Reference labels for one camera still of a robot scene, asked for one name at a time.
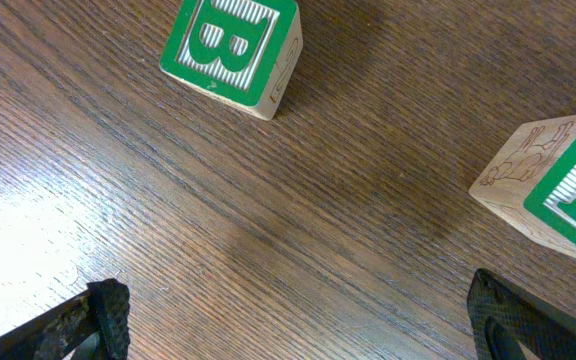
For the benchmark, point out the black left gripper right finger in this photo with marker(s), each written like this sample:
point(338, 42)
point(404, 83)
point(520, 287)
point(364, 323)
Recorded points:
point(508, 322)

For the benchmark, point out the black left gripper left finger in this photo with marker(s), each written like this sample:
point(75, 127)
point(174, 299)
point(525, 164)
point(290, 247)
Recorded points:
point(91, 325)

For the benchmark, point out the green b block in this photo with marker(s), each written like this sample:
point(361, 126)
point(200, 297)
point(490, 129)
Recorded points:
point(531, 183)
point(239, 52)

